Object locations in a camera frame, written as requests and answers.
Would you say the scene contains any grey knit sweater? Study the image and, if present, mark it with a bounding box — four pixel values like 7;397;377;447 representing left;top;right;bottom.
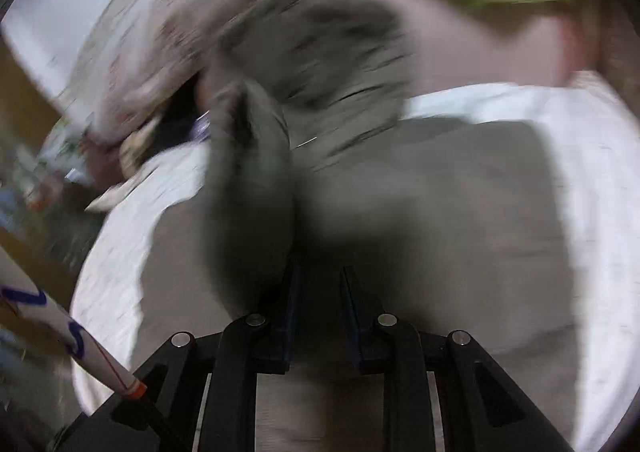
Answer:
135;0;581;452

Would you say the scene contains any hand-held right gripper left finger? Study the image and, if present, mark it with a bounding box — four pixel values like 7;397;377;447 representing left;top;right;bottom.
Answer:
50;262;303;452

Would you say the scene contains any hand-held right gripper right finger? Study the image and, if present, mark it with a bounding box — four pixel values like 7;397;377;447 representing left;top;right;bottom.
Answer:
340;266;576;452

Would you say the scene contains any striped folded blanket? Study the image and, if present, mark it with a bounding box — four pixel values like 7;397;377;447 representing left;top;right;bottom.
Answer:
90;0;333;148

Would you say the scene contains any white quilted bed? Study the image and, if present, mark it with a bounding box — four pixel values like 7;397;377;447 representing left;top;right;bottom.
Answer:
70;80;637;452

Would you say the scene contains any pink pillow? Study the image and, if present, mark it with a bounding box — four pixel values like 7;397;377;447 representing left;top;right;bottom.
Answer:
360;0;583;98

